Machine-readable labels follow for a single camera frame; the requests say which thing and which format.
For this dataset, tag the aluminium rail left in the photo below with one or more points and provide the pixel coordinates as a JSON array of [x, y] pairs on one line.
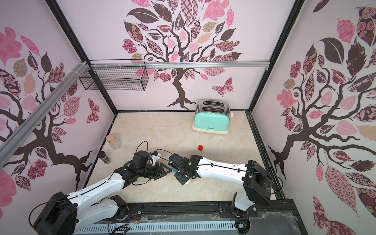
[[15, 140]]

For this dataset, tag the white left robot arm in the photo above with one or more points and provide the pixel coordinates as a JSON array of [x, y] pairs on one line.
[[85, 196]]

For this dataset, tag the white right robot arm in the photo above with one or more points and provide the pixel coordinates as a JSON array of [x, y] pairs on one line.
[[255, 181]]

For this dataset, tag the black enclosure corner post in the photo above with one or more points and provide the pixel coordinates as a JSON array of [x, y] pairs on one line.
[[287, 29]]

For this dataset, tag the white slotted cable duct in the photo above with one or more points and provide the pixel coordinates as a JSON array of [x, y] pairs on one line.
[[155, 228]]

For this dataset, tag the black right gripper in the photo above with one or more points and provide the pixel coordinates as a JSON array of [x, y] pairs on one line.
[[176, 163]]

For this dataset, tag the black wire basket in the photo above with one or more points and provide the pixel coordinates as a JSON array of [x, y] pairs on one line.
[[116, 75]]

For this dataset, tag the aluminium rail back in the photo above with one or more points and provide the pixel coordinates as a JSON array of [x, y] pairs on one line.
[[218, 64]]

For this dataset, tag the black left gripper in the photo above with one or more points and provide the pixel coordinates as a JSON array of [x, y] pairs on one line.
[[161, 171]]

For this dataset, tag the dark spice bottle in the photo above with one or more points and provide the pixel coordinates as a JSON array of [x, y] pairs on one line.
[[102, 156]]

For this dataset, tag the pink lidded glass jar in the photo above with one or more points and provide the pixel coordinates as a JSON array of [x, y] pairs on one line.
[[113, 142]]

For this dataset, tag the aluminium rail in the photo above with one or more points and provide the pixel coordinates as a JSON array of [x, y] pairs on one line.
[[218, 64], [15, 140]]

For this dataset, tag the mint green Belinee toaster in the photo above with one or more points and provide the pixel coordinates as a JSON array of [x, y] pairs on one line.
[[212, 116]]

